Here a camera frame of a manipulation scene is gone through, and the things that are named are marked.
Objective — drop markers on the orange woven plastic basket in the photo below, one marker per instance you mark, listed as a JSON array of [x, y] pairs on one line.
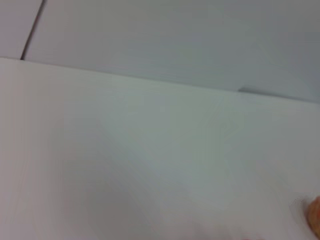
[[315, 216]]

